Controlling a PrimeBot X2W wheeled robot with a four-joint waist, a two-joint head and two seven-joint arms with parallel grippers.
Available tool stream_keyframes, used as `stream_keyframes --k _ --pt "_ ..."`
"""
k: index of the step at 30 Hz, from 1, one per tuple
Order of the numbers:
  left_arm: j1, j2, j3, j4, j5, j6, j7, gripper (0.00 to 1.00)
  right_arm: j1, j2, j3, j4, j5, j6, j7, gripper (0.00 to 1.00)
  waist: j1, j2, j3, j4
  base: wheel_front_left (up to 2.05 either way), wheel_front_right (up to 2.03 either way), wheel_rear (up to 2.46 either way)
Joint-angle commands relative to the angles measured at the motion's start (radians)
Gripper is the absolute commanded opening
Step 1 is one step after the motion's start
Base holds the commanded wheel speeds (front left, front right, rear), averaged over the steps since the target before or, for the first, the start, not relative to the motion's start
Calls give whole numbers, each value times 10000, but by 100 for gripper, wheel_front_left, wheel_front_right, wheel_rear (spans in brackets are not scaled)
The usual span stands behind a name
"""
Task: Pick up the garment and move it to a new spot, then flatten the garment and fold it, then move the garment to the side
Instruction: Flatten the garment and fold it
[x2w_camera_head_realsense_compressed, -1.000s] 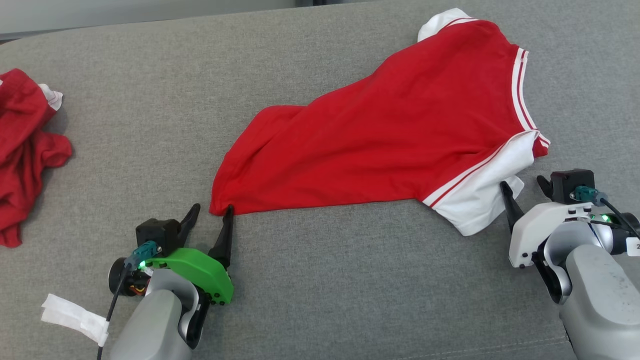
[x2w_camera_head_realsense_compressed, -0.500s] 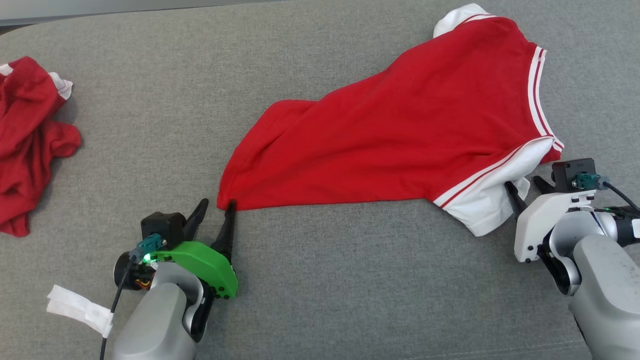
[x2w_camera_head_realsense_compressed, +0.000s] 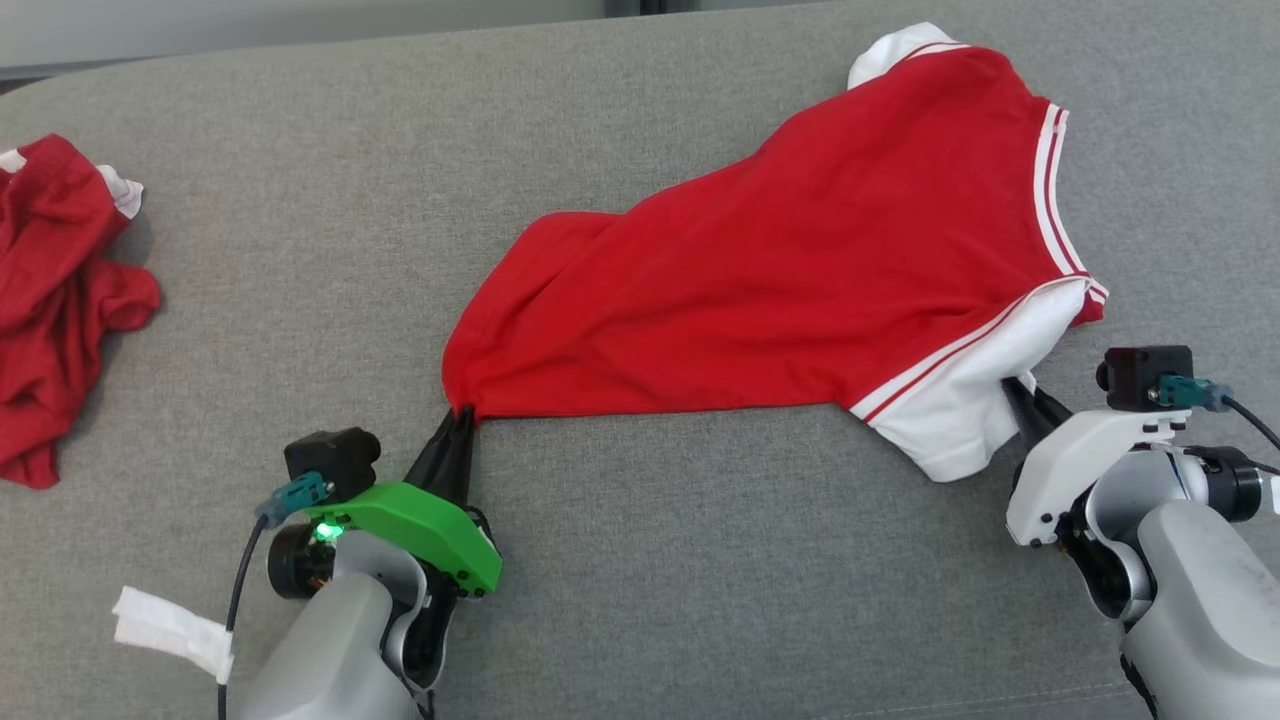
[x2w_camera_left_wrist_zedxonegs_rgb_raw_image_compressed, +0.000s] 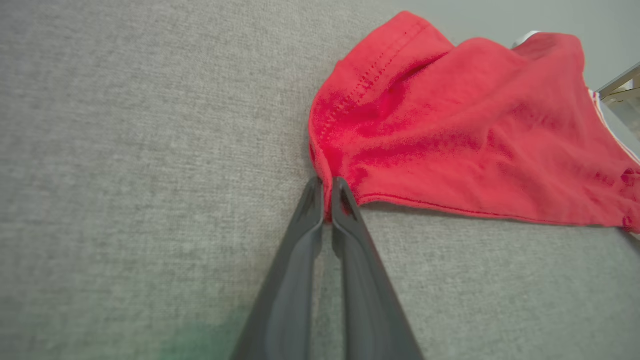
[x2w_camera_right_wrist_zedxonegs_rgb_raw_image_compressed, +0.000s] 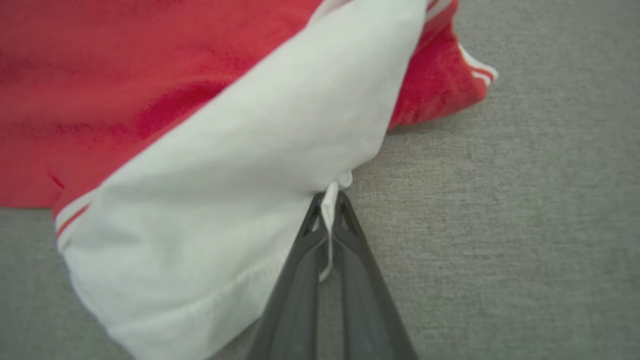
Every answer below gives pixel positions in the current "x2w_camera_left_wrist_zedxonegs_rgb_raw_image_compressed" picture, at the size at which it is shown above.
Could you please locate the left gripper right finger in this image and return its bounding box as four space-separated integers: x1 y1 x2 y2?
331 176 425 360

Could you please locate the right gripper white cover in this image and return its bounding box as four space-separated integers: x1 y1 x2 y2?
597 62 640 141

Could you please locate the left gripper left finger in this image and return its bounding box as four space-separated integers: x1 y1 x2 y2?
231 176 326 360

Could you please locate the red jersey striped trim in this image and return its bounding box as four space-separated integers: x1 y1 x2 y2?
307 11 640 236

